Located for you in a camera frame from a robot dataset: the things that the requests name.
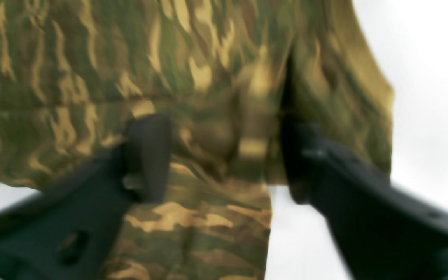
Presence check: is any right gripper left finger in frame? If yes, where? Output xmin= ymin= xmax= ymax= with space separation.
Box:
xmin=0 ymin=114 xmax=172 ymax=280

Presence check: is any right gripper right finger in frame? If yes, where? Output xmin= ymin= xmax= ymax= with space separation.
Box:
xmin=280 ymin=115 xmax=448 ymax=280

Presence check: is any camouflage t-shirt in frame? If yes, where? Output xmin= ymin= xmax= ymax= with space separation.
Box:
xmin=0 ymin=0 xmax=394 ymax=280

